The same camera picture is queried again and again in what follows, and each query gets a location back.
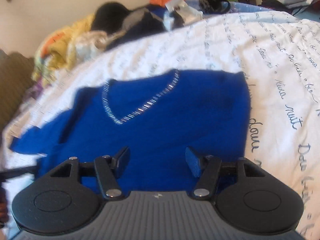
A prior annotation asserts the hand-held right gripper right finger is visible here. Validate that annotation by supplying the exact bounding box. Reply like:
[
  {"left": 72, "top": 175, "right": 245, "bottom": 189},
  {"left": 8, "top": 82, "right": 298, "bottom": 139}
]
[{"left": 185, "top": 147, "right": 268, "bottom": 201}]

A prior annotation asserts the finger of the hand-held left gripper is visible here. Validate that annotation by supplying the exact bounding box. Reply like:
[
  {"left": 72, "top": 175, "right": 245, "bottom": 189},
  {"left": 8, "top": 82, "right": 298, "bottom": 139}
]
[{"left": 0, "top": 164, "right": 39, "bottom": 183}]

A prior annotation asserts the white script-printed blanket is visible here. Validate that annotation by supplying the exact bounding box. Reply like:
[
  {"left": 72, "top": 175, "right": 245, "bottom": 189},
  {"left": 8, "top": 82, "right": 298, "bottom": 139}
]
[{"left": 0, "top": 11, "right": 320, "bottom": 240}]

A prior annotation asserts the black furry item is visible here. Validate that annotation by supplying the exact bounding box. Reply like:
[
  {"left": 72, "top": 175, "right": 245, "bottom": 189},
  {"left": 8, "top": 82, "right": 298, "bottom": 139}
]
[{"left": 199, "top": 0, "right": 232, "bottom": 14}]

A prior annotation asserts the brown padded headboard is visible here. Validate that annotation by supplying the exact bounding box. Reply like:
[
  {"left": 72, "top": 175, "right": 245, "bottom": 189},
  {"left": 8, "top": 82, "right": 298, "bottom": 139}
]
[{"left": 0, "top": 50, "right": 36, "bottom": 132}]

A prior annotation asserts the yellow patterned blanket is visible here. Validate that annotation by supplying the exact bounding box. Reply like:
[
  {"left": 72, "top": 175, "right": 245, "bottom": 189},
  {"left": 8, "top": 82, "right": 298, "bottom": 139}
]
[{"left": 32, "top": 14, "right": 103, "bottom": 87}]

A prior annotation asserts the silver plastic bag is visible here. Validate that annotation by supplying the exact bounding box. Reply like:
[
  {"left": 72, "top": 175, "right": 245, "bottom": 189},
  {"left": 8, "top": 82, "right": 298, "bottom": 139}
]
[{"left": 162, "top": 0, "right": 203, "bottom": 29}]

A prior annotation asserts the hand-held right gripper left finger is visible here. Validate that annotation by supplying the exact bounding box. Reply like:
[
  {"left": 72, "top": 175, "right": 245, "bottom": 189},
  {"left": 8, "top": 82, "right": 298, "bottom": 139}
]
[{"left": 51, "top": 147, "right": 131, "bottom": 201}]

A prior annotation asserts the dark navy grey clothing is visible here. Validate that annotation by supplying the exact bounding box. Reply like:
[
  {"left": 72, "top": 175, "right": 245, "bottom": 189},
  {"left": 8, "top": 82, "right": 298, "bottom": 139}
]
[{"left": 105, "top": 4, "right": 176, "bottom": 51}]

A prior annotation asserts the black cloth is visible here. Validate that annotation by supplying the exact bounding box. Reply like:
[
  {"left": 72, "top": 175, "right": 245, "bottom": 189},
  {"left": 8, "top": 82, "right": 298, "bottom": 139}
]
[{"left": 90, "top": 2, "right": 131, "bottom": 34}]

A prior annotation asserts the blue v-neck sweater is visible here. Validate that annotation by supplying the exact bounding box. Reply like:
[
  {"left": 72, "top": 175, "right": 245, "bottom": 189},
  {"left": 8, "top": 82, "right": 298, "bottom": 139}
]
[{"left": 10, "top": 70, "right": 252, "bottom": 193}]

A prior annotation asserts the purple cloth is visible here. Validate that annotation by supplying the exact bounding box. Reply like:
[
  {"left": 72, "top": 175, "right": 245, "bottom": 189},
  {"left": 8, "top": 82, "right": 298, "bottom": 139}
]
[{"left": 30, "top": 80, "right": 43, "bottom": 98}]

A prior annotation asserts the black clothing pile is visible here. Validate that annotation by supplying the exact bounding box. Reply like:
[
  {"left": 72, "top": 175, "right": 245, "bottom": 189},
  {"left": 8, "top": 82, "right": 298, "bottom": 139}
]
[{"left": 258, "top": 0, "right": 283, "bottom": 9}]

